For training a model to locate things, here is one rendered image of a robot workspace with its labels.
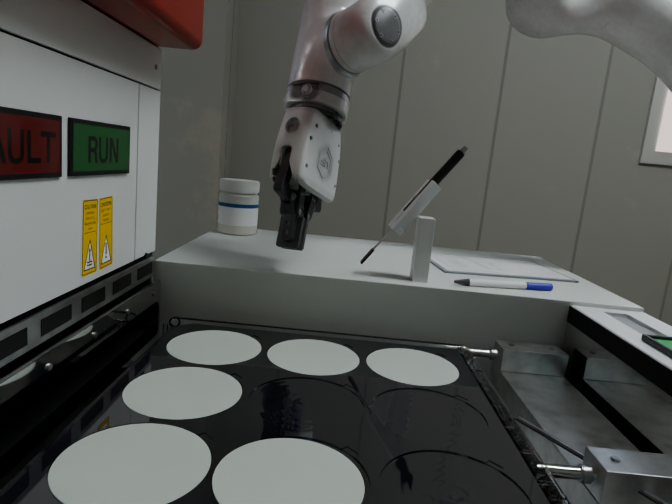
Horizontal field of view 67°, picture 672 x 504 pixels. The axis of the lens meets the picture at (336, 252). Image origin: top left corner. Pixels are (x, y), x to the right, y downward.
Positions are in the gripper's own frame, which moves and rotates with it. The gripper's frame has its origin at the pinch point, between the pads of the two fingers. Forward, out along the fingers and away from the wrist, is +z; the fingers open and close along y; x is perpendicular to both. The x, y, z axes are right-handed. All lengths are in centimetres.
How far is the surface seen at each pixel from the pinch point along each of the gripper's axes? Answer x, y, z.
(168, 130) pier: 113, 85, -49
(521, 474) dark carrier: -30.8, -13.3, 18.1
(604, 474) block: -36.3, -10.5, 17.1
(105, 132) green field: 8.0, -23.2, -3.7
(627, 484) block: -37.8, -9.8, 17.5
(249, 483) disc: -15.3, -25.0, 20.7
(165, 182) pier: 115, 90, -30
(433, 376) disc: -20.6, -1.0, 13.6
